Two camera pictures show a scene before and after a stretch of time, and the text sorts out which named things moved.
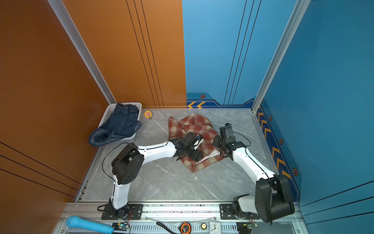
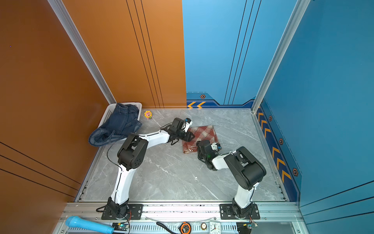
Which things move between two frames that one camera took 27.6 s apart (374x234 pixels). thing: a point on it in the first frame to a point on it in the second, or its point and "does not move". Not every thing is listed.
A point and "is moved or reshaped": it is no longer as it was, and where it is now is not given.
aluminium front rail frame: x=181 y=219 does not move
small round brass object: x=203 y=226 does not move
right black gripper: x=215 y=143 to x=198 y=145
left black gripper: x=198 y=155 to x=189 y=136
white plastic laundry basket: x=109 y=112 does not move
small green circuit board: x=118 y=226 does not move
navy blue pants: x=122 y=121 does not move
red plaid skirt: x=200 y=125 is moved or reshaped
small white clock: x=215 y=227 does not move
